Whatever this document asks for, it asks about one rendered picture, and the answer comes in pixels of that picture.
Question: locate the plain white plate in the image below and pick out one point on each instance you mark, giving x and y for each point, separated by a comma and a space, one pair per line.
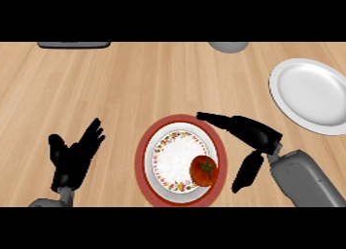
314, 95

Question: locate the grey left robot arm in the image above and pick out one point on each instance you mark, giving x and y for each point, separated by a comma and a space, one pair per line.
55, 199

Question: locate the red-rimmed floral plate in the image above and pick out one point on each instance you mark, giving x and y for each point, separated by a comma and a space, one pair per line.
172, 162

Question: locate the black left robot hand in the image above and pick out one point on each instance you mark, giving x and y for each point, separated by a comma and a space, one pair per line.
74, 159

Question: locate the grey rounded object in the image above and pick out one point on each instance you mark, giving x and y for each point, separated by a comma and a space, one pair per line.
228, 46

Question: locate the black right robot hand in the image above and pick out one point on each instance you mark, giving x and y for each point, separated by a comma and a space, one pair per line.
252, 131

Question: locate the dark grey flat object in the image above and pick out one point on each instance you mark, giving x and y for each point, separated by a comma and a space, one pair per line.
74, 44

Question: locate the red tomato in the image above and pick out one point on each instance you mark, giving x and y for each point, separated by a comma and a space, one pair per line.
205, 170

